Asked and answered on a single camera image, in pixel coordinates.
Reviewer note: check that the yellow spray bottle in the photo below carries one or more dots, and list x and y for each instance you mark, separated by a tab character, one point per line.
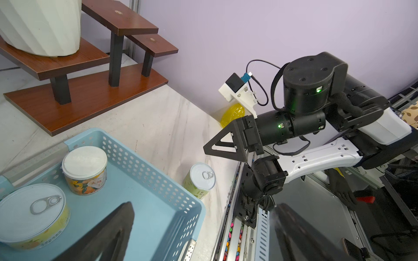
234	112

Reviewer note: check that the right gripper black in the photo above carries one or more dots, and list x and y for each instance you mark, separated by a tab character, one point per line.
242	135

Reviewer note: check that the white pot green succulent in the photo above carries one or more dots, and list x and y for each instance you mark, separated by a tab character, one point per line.
44	28

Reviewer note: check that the aluminium front rail frame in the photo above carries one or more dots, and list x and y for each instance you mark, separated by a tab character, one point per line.
384	225

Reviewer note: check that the can with yellow label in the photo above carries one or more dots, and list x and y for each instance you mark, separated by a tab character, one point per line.
33	216

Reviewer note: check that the white lid can orange label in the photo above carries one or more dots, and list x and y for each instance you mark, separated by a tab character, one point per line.
85	170

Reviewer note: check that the brown wooden tiered stand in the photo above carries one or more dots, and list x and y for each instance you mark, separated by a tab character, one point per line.
90	82

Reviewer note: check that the green label can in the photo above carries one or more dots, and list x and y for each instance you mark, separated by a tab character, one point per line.
199	180

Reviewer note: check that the light blue plastic basket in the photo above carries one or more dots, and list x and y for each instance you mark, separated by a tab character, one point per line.
168	218

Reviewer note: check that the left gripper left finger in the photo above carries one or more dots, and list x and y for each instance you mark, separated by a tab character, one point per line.
107	241

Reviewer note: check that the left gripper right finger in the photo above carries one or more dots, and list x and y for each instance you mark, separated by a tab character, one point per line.
300	241

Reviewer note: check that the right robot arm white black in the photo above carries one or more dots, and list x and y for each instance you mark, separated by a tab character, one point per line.
329	120

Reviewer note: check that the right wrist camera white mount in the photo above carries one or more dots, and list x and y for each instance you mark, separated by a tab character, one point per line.
237	88

